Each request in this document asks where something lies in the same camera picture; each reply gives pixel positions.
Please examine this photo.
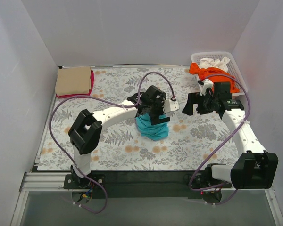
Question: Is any turquoise t shirt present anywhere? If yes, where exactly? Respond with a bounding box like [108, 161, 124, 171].
[135, 113, 169, 141]

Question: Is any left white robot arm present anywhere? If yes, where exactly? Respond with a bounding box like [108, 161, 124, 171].
[68, 85, 170, 188]

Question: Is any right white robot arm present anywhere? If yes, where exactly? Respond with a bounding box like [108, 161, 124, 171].
[183, 79, 278, 191]

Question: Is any orange t shirt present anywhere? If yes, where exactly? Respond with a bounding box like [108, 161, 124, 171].
[189, 63, 240, 93]

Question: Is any white plastic basket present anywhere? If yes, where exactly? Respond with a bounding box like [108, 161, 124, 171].
[191, 51, 248, 92]

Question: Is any white t shirt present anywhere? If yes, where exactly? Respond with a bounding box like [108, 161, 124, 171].
[198, 57, 231, 72]

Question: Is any floral table mat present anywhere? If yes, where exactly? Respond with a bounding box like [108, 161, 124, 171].
[35, 67, 239, 171]

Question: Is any folded magenta t shirt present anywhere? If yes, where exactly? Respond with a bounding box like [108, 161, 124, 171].
[55, 70, 94, 98]

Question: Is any folded tan t shirt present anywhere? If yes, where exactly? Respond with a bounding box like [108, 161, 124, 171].
[55, 67, 92, 97]

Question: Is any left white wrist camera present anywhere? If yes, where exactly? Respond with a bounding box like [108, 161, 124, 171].
[163, 97, 180, 114]

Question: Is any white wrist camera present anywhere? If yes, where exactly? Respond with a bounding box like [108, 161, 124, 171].
[198, 79, 214, 96]
[163, 97, 180, 114]

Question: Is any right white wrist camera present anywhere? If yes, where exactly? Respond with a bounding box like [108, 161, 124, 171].
[198, 79, 214, 96]

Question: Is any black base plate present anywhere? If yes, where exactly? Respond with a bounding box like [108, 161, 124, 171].
[63, 170, 222, 199]

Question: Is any aluminium frame rail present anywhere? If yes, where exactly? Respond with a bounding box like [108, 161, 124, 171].
[19, 171, 274, 192]

